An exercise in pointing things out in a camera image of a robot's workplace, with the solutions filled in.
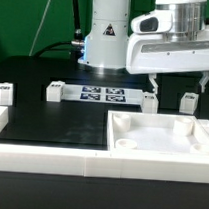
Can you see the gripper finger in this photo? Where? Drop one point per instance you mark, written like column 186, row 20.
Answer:
column 152, row 79
column 204, row 80

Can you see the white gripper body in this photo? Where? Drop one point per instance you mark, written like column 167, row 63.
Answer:
column 150, row 51

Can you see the white square table top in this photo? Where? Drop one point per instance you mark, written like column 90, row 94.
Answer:
column 156, row 133

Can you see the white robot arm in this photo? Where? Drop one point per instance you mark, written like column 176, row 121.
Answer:
column 174, row 37

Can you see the white marker plate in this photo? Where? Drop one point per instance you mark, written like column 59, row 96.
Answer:
column 102, row 94

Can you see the white U-shaped obstacle fence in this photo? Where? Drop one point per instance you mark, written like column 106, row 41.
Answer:
column 105, row 164

